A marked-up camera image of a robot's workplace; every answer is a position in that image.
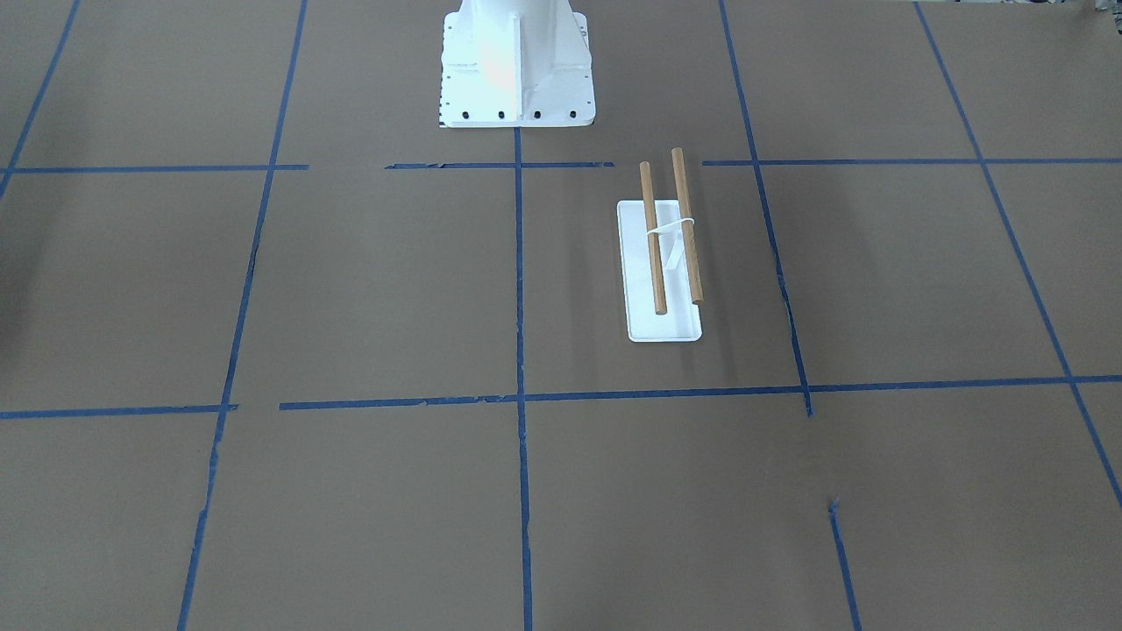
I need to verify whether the short wooden rack bar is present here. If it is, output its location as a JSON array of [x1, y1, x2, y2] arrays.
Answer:
[[640, 161, 668, 316]]

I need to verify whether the tall wooden rack bar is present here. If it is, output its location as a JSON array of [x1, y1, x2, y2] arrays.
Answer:
[[671, 146, 705, 305]]

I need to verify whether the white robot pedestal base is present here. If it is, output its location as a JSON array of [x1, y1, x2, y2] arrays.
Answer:
[[438, 1, 597, 129]]

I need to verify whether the white rack base tray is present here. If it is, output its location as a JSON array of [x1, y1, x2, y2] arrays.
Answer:
[[616, 200, 703, 342]]

